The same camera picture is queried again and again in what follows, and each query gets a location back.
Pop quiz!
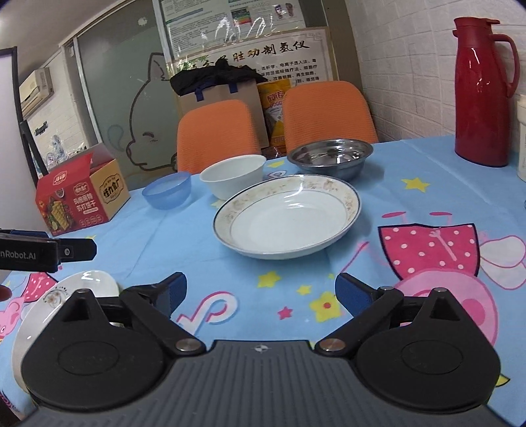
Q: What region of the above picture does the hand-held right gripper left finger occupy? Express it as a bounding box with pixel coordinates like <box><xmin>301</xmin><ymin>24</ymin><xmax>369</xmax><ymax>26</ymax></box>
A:
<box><xmin>53</xmin><ymin>272</ymin><xmax>207</xmax><ymax>357</ymax></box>

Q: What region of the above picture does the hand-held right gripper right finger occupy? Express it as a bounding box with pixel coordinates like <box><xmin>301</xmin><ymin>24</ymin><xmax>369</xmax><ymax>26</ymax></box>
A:
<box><xmin>314</xmin><ymin>272</ymin><xmax>468</xmax><ymax>356</ymax></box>

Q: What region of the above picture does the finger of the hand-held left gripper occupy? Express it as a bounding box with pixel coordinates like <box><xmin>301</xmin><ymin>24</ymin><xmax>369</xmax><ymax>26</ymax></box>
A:
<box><xmin>58</xmin><ymin>238</ymin><xmax>98</xmax><ymax>264</ymax></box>

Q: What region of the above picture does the small white floral plate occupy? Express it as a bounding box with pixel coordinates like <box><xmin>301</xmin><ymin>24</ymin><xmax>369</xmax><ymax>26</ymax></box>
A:
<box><xmin>12</xmin><ymin>270</ymin><xmax>121</xmax><ymax>395</ymax></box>

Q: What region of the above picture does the blue plastic bowl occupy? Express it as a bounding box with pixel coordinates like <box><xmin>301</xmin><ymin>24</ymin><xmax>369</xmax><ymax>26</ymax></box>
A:
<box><xmin>142</xmin><ymin>171</ymin><xmax>192</xmax><ymax>210</ymax></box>

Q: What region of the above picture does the white ceramic bowl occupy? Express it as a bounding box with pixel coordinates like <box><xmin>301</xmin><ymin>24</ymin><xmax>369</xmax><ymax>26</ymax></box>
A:
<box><xmin>200</xmin><ymin>154</ymin><xmax>268</xmax><ymax>201</ymax></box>

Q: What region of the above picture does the stainless steel bowl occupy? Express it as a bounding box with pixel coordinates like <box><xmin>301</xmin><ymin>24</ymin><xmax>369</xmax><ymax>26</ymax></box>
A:
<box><xmin>287</xmin><ymin>139</ymin><xmax>374</xmax><ymax>181</ymax></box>

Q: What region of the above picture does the red cracker box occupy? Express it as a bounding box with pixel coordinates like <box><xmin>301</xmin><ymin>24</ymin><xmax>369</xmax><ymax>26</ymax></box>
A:
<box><xmin>35</xmin><ymin>142</ymin><xmax>132</xmax><ymax>238</ymax></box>

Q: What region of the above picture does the blue cartoon tablecloth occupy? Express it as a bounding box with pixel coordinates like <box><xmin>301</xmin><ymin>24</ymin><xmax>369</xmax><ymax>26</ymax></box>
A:
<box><xmin>0</xmin><ymin>135</ymin><xmax>526</xmax><ymax>427</ymax></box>

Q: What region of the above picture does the white board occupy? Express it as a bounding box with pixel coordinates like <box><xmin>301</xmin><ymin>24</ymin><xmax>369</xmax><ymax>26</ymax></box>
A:
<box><xmin>0</xmin><ymin>46</ymin><xmax>19</xmax><ymax>231</ymax></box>

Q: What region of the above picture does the orange chair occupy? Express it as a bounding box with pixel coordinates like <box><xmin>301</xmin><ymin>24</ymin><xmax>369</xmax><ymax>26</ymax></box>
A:
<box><xmin>177</xmin><ymin>99</ymin><xmax>262</xmax><ymax>173</ymax></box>
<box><xmin>283</xmin><ymin>81</ymin><xmax>379</xmax><ymax>153</ymax></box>

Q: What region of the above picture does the white air conditioner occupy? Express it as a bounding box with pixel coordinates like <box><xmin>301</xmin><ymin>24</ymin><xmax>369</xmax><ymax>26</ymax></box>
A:
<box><xmin>18</xmin><ymin>67</ymin><xmax>56</xmax><ymax>120</ymax></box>

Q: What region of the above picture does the frosted glass panel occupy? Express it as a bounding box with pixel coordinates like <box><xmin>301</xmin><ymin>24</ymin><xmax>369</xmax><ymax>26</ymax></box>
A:
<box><xmin>61</xmin><ymin>0</ymin><xmax>181</xmax><ymax>193</ymax></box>

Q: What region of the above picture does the yellow packet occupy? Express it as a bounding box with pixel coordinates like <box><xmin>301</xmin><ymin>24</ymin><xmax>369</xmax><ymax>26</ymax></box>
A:
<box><xmin>257</xmin><ymin>79</ymin><xmax>293</xmax><ymax>159</ymax></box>

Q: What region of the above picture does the brown cardboard box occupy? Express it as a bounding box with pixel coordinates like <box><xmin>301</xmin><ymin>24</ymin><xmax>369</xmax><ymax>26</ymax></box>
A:
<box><xmin>177</xmin><ymin>80</ymin><xmax>270</xmax><ymax>148</ymax></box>

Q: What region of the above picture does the black cloth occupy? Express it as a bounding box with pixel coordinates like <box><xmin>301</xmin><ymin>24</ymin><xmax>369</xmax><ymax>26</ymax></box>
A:
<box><xmin>170</xmin><ymin>66</ymin><xmax>269</xmax><ymax>96</ymax></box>

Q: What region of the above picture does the white cup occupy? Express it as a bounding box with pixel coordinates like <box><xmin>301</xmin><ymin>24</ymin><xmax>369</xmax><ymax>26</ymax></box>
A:
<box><xmin>515</xmin><ymin>94</ymin><xmax>526</xmax><ymax>182</ymax></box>

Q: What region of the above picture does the red thermos jug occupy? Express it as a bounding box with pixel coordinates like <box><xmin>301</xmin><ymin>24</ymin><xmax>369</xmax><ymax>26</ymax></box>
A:
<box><xmin>452</xmin><ymin>16</ymin><xmax>520</xmax><ymax>168</ymax></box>

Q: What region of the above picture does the printed paper notice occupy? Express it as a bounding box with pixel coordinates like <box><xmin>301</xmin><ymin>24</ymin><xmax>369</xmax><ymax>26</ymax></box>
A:
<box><xmin>158</xmin><ymin>0</ymin><xmax>307</xmax><ymax>52</ymax></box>

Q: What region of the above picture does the framed wall poster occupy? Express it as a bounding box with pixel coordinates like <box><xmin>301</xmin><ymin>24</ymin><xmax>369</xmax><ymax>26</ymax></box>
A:
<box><xmin>170</xmin><ymin>27</ymin><xmax>340</xmax><ymax>89</ymax></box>

